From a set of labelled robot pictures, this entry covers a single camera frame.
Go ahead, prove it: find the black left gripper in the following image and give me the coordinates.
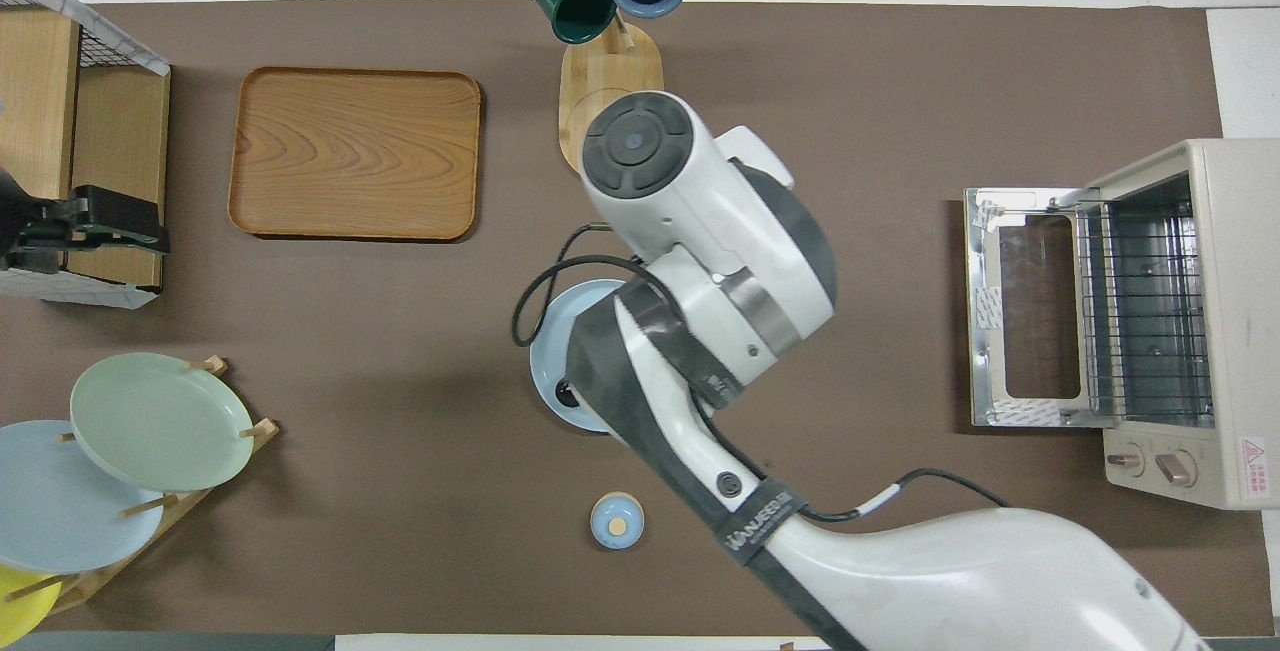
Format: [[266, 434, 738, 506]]
[[0, 166, 171, 277]]

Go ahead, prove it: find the light blue deep plate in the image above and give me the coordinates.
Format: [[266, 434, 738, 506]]
[[528, 278, 641, 435]]

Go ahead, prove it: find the glass oven door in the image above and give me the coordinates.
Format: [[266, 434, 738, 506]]
[[963, 187, 1101, 429]]

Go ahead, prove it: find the white toaster oven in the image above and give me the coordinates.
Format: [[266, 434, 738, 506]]
[[1075, 138, 1280, 512]]

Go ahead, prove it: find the pale green plate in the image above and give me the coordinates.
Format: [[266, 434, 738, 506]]
[[69, 352, 255, 493]]

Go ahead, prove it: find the wooden serving tray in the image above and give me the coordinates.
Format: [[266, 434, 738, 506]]
[[227, 66, 483, 243]]

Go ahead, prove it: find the wooden plate rack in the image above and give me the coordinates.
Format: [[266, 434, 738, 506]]
[[30, 355, 281, 615]]

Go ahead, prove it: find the yellow plate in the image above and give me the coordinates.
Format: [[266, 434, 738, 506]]
[[0, 564, 61, 640]]

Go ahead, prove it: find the wooden mug tree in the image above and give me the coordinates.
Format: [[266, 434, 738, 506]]
[[528, 0, 691, 177]]

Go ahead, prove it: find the brown table mat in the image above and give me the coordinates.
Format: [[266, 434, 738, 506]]
[[0, 0, 1241, 637]]

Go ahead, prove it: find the wood and wire shelf rack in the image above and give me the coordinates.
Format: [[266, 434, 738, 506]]
[[0, 0, 173, 310]]

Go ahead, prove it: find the metal oven wire rack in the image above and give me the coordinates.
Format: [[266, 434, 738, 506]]
[[1080, 206, 1213, 419]]

